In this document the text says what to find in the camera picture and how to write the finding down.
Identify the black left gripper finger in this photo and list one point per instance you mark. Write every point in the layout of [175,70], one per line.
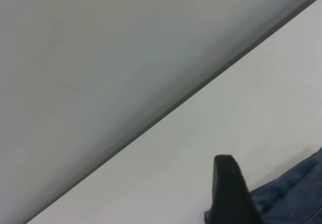
[229,196]

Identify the blue denim pants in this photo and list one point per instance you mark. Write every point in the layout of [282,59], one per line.
[289,198]

